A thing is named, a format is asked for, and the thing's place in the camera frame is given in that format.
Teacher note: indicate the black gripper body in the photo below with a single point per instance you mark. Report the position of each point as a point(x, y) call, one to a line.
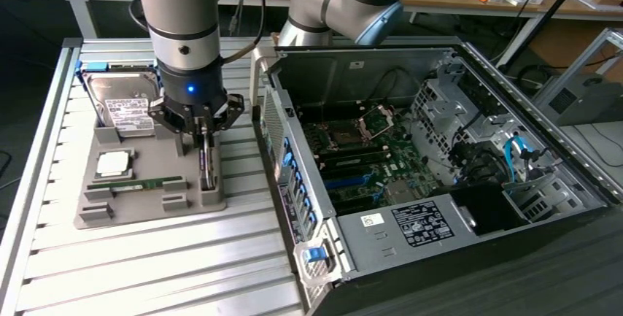
point(192, 86)

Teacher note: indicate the graphics card with metal bracket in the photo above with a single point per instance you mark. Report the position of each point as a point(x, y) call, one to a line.
point(209, 162)

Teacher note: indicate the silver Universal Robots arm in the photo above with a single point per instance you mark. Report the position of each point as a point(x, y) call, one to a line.
point(180, 20)

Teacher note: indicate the open PC case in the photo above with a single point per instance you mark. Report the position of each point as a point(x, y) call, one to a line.
point(272, 122)

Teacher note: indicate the silver hard disk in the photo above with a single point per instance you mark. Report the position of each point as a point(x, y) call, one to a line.
point(112, 89)

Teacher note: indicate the silver CPU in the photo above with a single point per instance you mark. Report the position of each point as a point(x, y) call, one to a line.
point(112, 164)

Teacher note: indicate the green RAM stick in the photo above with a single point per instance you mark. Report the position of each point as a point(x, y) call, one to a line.
point(145, 184)

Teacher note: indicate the blue disk caddy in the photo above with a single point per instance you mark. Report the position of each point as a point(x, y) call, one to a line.
point(95, 66)

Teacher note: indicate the grey parts rack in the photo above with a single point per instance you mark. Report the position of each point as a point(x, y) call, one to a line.
point(155, 199)

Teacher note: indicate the CPU socket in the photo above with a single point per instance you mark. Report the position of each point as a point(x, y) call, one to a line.
point(345, 136)

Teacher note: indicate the black RAM stick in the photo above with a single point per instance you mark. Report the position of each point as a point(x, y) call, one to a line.
point(349, 160)

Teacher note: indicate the metal socket cover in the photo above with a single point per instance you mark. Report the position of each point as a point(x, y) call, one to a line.
point(376, 120)

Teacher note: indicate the blue expansion slot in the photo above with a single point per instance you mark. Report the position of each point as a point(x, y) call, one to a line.
point(345, 182)

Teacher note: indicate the green motherboard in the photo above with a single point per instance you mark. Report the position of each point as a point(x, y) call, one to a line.
point(379, 172)

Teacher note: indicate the silver chipset heatsink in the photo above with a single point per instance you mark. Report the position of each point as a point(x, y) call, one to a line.
point(401, 191)

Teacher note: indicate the blue case latch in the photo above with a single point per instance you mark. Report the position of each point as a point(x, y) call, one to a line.
point(313, 254)

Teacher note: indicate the grey power supply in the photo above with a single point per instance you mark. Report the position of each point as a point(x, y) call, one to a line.
point(379, 235)

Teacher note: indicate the silver drive cage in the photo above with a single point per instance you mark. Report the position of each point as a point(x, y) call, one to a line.
point(461, 119)

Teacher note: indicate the silver disk bay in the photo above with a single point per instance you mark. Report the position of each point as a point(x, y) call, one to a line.
point(544, 199)

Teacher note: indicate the black slanted stand pole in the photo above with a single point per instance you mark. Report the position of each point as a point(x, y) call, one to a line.
point(553, 7)

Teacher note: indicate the grey computer tower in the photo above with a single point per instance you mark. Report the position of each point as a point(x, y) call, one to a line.
point(593, 104)

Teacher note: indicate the aluminium profile frame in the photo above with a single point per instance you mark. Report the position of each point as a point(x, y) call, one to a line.
point(612, 34)

